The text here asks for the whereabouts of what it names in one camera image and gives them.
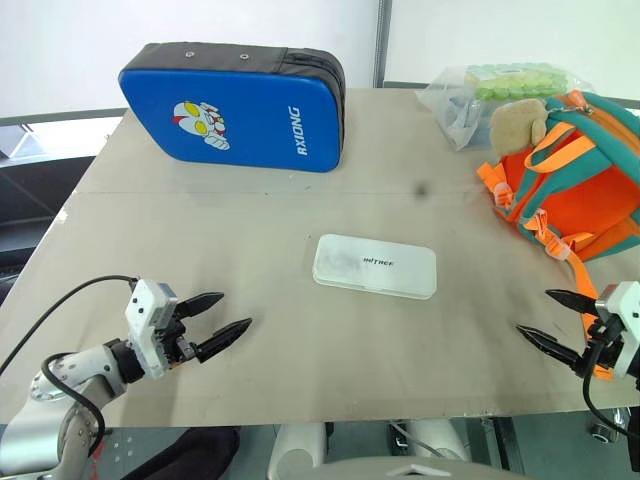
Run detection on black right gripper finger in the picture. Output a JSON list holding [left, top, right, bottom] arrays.
[[515, 324, 585, 372], [544, 288, 600, 316]]

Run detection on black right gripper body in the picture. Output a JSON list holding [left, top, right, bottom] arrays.
[[573, 318, 625, 384]]

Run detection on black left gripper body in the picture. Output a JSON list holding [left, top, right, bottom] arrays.
[[158, 305, 200, 370]]

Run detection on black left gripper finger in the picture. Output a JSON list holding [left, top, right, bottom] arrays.
[[193, 317, 253, 364], [174, 292, 225, 320]]

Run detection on orange and teal backpack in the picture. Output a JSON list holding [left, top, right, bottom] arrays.
[[475, 89, 640, 384]]

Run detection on white plastic case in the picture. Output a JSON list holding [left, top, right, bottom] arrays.
[[312, 233, 438, 301]]

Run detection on dark rounded shape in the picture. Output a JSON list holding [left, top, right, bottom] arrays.
[[118, 424, 243, 480]]

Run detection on white rounded robot leg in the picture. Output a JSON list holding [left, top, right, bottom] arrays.
[[267, 422, 329, 480], [407, 418, 472, 462]]

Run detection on beige plush toy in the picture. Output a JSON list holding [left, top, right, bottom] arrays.
[[488, 97, 550, 155]]

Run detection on blue cartoon print pad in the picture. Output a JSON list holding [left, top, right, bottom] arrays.
[[118, 42, 347, 175]]

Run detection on clear plastic bag green items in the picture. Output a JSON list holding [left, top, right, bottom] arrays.
[[415, 61, 592, 152]]

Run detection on grey metal pole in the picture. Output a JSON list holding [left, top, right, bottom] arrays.
[[373, 0, 394, 90]]

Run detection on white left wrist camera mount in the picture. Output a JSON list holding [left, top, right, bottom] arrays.
[[124, 279, 179, 380]]

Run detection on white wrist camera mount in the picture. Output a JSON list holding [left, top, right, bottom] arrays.
[[124, 279, 179, 380], [593, 280, 640, 380]]

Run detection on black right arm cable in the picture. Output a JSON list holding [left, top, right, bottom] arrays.
[[582, 319, 640, 444]]

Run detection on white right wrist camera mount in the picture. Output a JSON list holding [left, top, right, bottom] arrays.
[[593, 280, 640, 380]]

